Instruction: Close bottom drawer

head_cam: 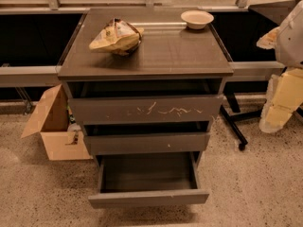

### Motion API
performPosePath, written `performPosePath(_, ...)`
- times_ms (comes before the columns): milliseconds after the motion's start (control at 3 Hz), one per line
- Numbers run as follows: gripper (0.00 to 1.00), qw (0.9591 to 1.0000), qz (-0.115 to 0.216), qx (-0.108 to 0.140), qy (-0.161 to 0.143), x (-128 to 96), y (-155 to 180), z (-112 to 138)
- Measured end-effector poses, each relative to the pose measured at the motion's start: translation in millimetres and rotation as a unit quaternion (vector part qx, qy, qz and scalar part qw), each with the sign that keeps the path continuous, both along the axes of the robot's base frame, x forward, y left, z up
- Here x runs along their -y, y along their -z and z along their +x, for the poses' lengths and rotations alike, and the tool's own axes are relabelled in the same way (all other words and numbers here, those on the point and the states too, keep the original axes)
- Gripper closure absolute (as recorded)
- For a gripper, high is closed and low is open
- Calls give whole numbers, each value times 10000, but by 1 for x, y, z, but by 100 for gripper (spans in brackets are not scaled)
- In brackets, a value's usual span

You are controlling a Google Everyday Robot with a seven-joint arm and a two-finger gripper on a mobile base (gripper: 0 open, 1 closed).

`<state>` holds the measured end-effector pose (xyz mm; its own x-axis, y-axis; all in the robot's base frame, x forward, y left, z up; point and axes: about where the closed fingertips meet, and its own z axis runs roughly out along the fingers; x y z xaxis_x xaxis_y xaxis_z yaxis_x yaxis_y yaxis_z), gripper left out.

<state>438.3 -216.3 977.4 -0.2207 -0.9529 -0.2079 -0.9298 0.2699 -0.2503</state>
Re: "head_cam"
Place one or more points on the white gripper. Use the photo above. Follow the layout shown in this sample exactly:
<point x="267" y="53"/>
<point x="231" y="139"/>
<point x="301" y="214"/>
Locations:
<point x="291" y="43"/>

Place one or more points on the grey drawer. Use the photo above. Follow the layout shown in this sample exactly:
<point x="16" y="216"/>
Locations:
<point x="144" y="101"/>
<point x="146" y="138"/>
<point x="151" y="179"/>

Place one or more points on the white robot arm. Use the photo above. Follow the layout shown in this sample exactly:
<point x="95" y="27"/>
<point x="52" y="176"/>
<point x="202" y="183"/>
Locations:
<point x="287" y="39"/>

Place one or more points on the dark grey drawer cabinet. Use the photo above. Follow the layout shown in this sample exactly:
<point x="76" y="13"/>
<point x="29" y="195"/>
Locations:
<point x="168" y="50"/>

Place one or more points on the black side table stand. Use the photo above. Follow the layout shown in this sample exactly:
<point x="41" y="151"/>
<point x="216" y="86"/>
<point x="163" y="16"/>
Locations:
<point x="275" y="12"/>

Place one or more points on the white bowl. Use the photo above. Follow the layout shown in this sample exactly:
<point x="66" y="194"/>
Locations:
<point x="197" y="19"/>

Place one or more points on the yellow chip bag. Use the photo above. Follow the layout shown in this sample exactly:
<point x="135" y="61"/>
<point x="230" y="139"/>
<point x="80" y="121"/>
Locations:
<point x="118" y="37"/>

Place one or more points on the open cardboard box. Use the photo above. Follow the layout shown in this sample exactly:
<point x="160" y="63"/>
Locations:
<point x="51" y="119"/>

